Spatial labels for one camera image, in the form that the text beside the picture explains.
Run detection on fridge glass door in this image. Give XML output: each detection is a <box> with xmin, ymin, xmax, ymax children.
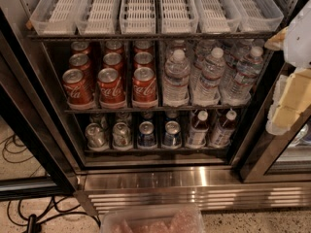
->
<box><xmin>239</xmin><ymin>63</ymin><xmax>311</xmax><ymax>183</ymax></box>

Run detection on front left water bottle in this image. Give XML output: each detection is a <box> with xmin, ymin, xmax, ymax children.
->
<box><xmin>163</xmin><ymin>50</ymin><xmax>190</xmax><ymax>101</ymax></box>

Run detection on stainless steel fridge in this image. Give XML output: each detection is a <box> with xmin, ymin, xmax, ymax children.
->
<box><xmin>0</xmin><ymin>0</ymin><xmax>311</xmax><ymax>215</ymax></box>

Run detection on clear plastic food container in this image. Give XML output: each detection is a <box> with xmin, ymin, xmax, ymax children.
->
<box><xmin>100</xmin><ymin>204</ymin><xmax>206</xmax><ymax>233</ymax></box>

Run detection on brown drink bottle right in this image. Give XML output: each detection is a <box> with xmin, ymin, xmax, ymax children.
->
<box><xmin>209</xmin><ymin>110</ymin><xmax>237</xmax><ymax>148</ymax></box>

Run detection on second row left coke can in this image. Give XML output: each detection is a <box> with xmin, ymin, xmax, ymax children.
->
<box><xmin>69</xmin><ymin>53</ymin><xmax>95</xmax><ymax>91</ymax></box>

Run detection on second row right coke can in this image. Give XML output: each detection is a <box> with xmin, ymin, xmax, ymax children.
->
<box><xmin>133</xmin><ymin>51</ymin><xmax>155</xmax><ymax>69</ymax></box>

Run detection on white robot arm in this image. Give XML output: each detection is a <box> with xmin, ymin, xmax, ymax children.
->
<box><xmin>264</xmin><ymin>0</ymin><xmax>311</xmax><ymax>135</ymax></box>

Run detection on brown drink bottle left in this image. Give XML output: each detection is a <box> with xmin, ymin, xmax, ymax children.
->
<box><xmin>187</xmin><ymin>110</ymin><xmax>209</xmax><ymax>147</ymax></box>

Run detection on silver can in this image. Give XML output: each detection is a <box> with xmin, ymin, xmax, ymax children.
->
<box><xmin>113</xmin><ymin>122</ymin><xmax>131</xmax><ymax>148</ymax></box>
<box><xmin>85</xmin><ymin>123</ymin><xmax>107</xmax><ymax>148</ymax></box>

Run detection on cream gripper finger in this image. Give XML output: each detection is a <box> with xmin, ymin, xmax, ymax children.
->
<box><xmin>264</xmin><ymin>27</ymin><xmax>288</xmax><ymax>51</ymax></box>
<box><xmin>272</xmin><ymin>68</ymin><xmax>311</xmax><ymax>129</ymax></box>

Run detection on blue can bottom left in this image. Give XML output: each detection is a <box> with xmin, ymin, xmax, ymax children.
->
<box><xmin>138</xmin><ymin>121</ymin><xmax>156</xmax><ymax>147</ymax></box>

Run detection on front middle water bottle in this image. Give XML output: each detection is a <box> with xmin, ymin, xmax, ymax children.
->
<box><xmin>194</xmin><ymin>48</ymin><xmax>225</xmax><ymax>101</ymax></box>

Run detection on blue can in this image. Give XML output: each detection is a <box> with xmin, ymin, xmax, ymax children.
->
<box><xmin>138</xmin><ymin>121</ymin><xmax>156</xmax><ymax>147</ymax></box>
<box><xmin>162</xmin><ymin>120</ymin><xmax>182</xmax><ymax>149</ymax></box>

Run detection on brown drink bottle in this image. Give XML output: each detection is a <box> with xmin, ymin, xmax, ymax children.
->
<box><xmin>187</xmin><ymin>110</ymin><xmax>209</xmax><ymax>147</ymax></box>
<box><xmin>209</xmin><ymin>110</ymin><xmax>237</xmax><ymax>148</ymax></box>

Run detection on black floor cables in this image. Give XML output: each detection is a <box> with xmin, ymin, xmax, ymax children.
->
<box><xmin>0</xmin><ymin>133</ymin><xmax>101</xmax><ymax>233</ymax></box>

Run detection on blue can bottom right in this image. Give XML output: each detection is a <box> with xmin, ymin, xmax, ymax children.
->
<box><xmin>162</xmin><ymin>120</ymin><xmax>182</xmax><ymax>149</ymax></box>

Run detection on front right water bottle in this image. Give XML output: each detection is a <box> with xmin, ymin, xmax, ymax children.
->
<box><xmin>225</xmin><ymin>46</ymin><xmax>263</xmax><ymax>100</ymax></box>

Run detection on water bottle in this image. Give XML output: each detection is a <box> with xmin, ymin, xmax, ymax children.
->
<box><xmin>163</xmin><ymin>50</ymin><xmax>190</xmax><ymax>101</ymax></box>
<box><xmin>225</xmin><ymin>46</ymin><xmax>263</xmax><ymax>100</ymax></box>
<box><xmin>194</xmin><ymin>48</ymin><xmax>225</xmax><ymax>101</ymax></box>

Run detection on second row coke can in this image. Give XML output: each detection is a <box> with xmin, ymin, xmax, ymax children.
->
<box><xmin>103</xmin><ymin>52</ymin><xmax>124</xmax><ymax>78</ymax></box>
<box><xmin>133</xmin><ymin>51</ymin><xmax>155</xmax><ymax>69</ymax></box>
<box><xmin>69</xmin><ymin>53</ymin><xmax>95</xmax><ymax>91</ymax></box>

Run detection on second row middle coke can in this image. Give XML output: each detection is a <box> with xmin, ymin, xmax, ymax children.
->
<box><xmin>103</xmin><ymin>52</ymin><xmax>124</xmax><ymax>78</ymax></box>

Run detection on silver can bottom left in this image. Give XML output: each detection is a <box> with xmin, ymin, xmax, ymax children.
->
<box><xmin>85</xmin><ymin>123</ymin><xmax>107</xmax><ymax>148</ymax></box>

